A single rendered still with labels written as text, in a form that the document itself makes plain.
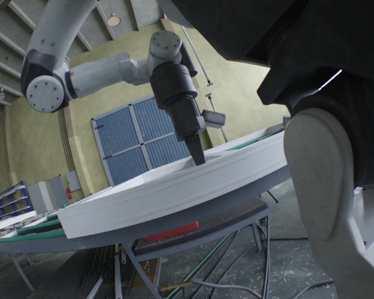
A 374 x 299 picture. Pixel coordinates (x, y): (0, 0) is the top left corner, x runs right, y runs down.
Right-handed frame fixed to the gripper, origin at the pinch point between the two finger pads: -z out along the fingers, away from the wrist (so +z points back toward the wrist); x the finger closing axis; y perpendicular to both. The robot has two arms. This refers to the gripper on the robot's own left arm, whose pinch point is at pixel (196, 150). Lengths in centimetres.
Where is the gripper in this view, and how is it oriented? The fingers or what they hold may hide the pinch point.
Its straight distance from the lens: 33.2
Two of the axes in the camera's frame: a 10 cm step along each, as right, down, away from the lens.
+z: -3.4, -9.4, 0.3
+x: 0.6, -0.5, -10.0
